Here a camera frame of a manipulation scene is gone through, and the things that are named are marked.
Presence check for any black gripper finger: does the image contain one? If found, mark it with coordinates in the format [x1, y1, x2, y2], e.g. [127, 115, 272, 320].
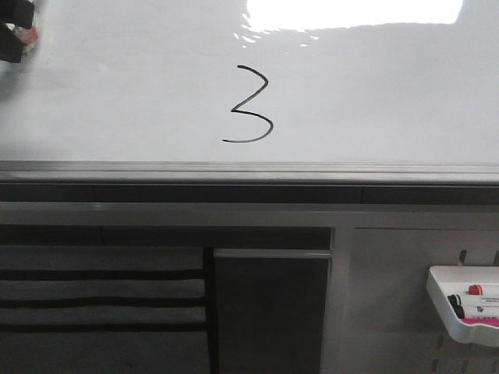
[0, 24, 26, 63]
[0, 0, 34, 29]

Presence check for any white taped whiteboard marker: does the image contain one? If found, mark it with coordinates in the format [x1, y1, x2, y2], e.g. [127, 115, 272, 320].
[6, 22, 39, 55]

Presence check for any white whiteboard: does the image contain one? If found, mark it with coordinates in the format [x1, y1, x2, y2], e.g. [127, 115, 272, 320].
[1, 1, 498, 185]

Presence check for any pink whiteboard eraser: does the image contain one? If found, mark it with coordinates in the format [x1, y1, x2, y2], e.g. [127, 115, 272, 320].
[461, 318, 499, 326]

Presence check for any grey striped fabric organizer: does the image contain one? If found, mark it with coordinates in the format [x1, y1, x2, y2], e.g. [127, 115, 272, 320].
[1, 245, 219, 373]

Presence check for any dark grey cabinet panel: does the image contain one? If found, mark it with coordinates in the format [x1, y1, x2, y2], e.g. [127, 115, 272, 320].
[215, 256, 329, 373]

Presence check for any white pegboard panel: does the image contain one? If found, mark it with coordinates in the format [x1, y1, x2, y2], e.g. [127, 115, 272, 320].
[339, 229, 498, 373]

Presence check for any upper black capped marker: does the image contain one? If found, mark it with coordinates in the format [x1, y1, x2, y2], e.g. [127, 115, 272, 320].
[448, 294, 499, 307]

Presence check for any black capped marker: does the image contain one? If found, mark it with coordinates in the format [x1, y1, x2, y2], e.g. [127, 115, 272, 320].
[453, 305, 498, 319]
[448, 294, 499, 307]

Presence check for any lower black capped marker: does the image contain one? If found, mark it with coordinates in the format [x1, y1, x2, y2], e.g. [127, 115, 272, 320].
[453, 305, 498, 319]

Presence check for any red capped marker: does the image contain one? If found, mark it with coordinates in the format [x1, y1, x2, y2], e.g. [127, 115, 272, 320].
[468, 284, 499, 297]

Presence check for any white plastic marker tray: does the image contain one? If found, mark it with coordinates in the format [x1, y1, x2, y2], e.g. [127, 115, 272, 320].
[426, 266, 498, 348]

